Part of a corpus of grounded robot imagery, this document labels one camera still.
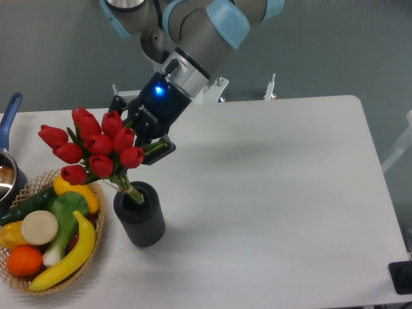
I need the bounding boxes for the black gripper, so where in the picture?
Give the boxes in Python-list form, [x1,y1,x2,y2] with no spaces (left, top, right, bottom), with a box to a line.
[108,72,191,165]

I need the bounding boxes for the red tulip bouquet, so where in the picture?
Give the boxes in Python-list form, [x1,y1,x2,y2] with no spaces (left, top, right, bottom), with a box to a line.
[38,107,167,205]

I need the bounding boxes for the dark grey ribbed vase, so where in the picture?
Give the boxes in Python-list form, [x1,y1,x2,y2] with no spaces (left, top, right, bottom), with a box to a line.
[113,181,165,247]

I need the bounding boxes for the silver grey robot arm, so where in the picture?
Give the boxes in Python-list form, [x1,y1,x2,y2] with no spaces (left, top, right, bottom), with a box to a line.
[100,1,284,165]

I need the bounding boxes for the yellow squash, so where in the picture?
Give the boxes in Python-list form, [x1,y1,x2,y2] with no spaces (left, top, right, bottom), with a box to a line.
[53,176,100,214]

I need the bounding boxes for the green bok choy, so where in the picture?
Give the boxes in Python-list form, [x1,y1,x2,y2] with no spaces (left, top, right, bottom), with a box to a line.
[43,191,89,268]

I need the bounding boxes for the woven wicker basket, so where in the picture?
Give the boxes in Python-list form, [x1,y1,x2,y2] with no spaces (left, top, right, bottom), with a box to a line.
[1,170,106,295]

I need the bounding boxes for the yellow banana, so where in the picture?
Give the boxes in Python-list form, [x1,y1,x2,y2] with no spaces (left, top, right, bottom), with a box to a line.
[29,211,96,292]

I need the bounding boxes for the green cucumber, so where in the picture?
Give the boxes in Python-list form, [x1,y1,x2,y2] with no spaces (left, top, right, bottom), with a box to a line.
[1,187,57,227]

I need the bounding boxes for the beige round radish slice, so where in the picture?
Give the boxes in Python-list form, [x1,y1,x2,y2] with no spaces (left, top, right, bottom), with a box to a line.
[21,211,59,245]

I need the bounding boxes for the white stand foot with bolt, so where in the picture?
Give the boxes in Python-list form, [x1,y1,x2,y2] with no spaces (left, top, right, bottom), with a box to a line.
[263,73,277,100]

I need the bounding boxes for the yellow bell pepper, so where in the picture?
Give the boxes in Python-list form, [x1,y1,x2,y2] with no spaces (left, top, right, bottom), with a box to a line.
[1,221,29,250]

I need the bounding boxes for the orange fruit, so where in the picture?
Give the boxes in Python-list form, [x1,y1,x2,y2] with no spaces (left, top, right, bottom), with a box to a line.
[6,245,43,277]

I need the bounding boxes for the black device at table edge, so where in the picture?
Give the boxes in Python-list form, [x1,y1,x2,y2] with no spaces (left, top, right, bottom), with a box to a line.
[388,261,411,295]

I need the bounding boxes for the blue handled saucepan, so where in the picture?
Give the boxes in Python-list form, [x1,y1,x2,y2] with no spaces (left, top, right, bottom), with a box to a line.
[1,93,28,216]

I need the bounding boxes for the white frame at right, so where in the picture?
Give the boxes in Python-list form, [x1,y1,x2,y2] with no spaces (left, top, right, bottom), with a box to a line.
[381,110,411,173]

